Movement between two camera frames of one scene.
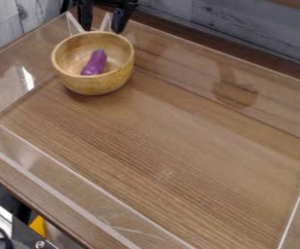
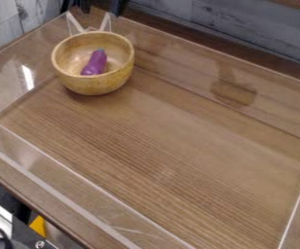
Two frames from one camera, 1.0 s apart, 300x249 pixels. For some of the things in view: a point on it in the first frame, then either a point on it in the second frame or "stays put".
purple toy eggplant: (96, 64) stays put
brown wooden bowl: (72, 54) stays put
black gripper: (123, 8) → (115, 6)
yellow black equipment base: (33, 231) stays put
